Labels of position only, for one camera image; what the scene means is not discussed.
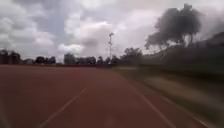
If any dark fence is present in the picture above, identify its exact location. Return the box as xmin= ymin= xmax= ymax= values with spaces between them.
xmin=139 ymin=31 xmax=224 ymax=84

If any large dark tree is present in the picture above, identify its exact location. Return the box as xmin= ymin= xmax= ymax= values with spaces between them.
xmin=144 ymin=2 xmax=203 ymax=51

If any tall floodlight pole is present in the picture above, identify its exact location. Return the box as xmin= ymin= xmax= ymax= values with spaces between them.
xmin=107 ymin=31 xmax=115 ymax=62

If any red running track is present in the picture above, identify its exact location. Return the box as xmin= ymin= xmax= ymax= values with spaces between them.
xmin=0 ymin=64 xmax=214 ymax=128

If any grass verge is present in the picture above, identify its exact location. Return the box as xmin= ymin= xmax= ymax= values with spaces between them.
xmin=112 ymin=64 xmax=224 ymax=128

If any row of distant trees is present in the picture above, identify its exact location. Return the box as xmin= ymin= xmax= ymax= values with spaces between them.
xmin=0 ymin=47 xmax=144 ymax=66

